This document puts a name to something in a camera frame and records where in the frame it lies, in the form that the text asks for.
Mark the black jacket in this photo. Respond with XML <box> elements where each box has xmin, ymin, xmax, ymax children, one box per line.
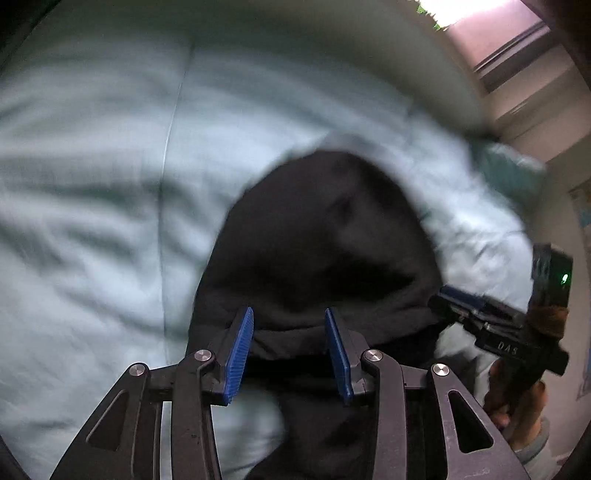
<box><xmin>187</xmin><ymin>151</ymin><xmax>444</xmax><ymax>479</ymax></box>

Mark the teal pillow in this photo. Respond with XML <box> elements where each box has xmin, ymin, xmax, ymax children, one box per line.
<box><xmin>470</xmin><ymin>140</ymin><xmax>546</xmax><ymax>213</ymax></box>

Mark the window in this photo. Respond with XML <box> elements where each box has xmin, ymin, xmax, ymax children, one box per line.
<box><xmin>417</xmin><ymin>0</ymin><xmax>559</xmax><ymax>92</ymax></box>

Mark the wall poster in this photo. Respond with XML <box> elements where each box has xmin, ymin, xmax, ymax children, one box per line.
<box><xmin>568</xmin><ymin>179</ymin><xmax>591</xmax><ymax>402</ymax></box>

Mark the person's right hand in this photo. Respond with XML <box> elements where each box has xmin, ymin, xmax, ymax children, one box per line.
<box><xmin>483</xmin><ymin>359</ymin><xmax>548</xmax><ymax>451</ymax></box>

